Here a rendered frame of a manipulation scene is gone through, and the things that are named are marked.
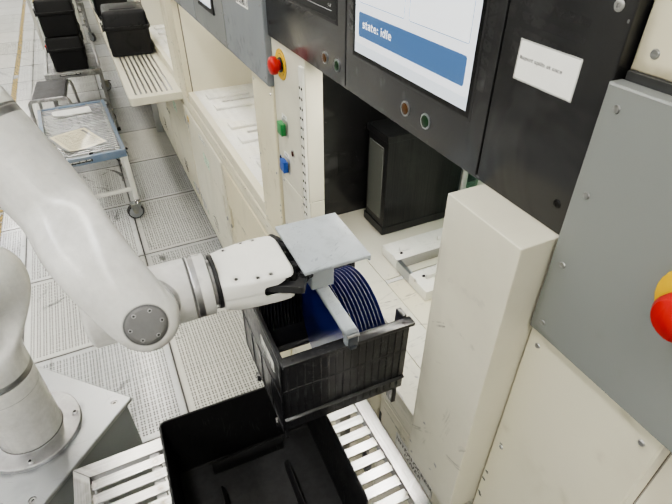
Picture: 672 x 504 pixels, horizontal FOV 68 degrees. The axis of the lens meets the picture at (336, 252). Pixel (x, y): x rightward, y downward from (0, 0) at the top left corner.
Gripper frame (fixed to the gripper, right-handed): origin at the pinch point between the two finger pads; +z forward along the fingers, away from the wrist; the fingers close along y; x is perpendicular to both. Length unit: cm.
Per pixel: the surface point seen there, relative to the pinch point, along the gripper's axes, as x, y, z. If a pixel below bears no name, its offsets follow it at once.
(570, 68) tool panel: 30.4, 21.5, 15.5
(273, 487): -48, 5, -12
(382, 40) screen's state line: 25.3, -10.9, 15.0
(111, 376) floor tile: -126, -109, -52
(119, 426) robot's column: -54, -25, -38
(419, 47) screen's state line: 26.6, -1.7, 15.1
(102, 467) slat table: -49, -13, -42
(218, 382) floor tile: -125, -87, -11
